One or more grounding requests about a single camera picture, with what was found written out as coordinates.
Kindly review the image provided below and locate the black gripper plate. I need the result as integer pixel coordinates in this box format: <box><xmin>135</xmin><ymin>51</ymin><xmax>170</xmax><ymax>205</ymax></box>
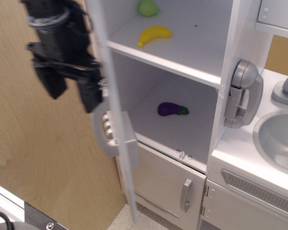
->
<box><xmin>26</xmin><ymin>42</ymin><xmax>103</xmax><ymax>113</ymax></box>

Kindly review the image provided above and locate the white fridge door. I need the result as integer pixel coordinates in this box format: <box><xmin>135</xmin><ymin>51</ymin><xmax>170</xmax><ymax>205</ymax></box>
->
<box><xmin>84</xmin><ymin>0</ymin><xmax>137</xmax><ymax>222</ymax></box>

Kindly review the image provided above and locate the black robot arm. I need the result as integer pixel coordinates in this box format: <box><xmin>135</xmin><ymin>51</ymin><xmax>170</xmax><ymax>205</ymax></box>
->
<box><xmin>21</xmin><ymin>0</ymin><xmax>103</xmax><ymax>113</ymax></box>

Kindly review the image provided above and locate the grey ice dispenser box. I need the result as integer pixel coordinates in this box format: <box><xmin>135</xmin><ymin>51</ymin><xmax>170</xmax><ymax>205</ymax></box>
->
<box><xmin>101</xmin><ymin>111</ymin><xmax>140</xmax><ymax>168</ymax></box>

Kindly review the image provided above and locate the purple toy eggplant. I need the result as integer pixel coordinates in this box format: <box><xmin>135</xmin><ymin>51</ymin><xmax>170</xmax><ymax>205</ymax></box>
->
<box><xmin>157</xmin><ymin>102</ymin><xmax>189</xmax><ymax>116</ymax></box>

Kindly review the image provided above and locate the yellow toy banana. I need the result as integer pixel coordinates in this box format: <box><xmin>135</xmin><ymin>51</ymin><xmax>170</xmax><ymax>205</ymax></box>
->
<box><xmin>137</xmin><ymin>25</ymin><xmax>172</xmax><ymax>47</ymax></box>

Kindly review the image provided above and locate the green toy pear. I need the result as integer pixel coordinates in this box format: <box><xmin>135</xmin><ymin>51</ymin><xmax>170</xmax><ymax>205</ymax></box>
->
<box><xmin>138</xmin><ymin>0</ymin><xmax>161</xmax><ymax>17</ymax></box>

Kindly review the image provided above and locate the black base with screw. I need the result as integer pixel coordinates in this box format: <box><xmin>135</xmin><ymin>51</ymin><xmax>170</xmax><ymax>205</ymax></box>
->
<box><xmin>0</xmin><ymin>202</ymin><xmax>67</xmax><ymax>230</ymax></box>

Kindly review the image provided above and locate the white freezer door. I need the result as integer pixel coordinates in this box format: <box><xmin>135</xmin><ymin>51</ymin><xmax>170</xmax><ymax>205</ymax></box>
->
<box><xmin>132</xmin><ymin>143</ymin><xmax>206</xmax><ymax>230</ymax></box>

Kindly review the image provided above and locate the grey toy phone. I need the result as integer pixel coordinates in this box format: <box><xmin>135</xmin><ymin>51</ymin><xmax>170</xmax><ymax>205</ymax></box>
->
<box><xmin>224</xmin><ymin>59</ymin><xmax>264</xmax><ymax>128</ymax></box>

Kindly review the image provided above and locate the white oven door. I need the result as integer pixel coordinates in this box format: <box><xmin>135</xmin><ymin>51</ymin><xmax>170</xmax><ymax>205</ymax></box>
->
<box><xmin>201</xmin><ymin>180</ymin><xmax>288</xmax><ymax>230</ymax></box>

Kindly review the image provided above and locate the grey toy sink basin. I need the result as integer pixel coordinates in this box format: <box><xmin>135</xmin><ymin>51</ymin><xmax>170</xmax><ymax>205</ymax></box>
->
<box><xmin>252</xmin><ymin>111</ymin><xmax>288</xmax><ymax>174</ymax></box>

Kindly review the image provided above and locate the white upper microwave cabinet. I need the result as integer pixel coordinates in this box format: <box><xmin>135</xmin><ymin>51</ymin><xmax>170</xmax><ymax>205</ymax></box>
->
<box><xmin>255</xmin><ymin>0</ymin><xmax>288</xmax><ymax>38</ymax></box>

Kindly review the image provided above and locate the grey oven vent grille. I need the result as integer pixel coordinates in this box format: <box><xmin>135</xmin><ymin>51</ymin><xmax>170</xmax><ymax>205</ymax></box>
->
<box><xmin>221</xmin><ymin>169</ymin><xmax>288</xmax><ymax>214</ymax></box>

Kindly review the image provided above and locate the aluminium frame rail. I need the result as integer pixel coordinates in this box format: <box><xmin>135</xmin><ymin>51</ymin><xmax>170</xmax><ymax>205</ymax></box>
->
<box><xmin>0</xmin><ymin>186</ymin><xmax>24</xmax><ymax>222</ymax></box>

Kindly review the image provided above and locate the black braided cable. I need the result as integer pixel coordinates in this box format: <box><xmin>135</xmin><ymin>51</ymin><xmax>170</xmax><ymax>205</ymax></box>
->
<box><xmin>0</xmin><ymin>209</ymin><xmax>15</xmax><ymax>230</ymax></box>

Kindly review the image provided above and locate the grey freezer door handle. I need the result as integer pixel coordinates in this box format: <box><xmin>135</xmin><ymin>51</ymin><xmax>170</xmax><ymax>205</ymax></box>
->
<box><xmin>180</xmin><ymin>179</ymin><xmax>192</xmax><ymax>213</ymax></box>

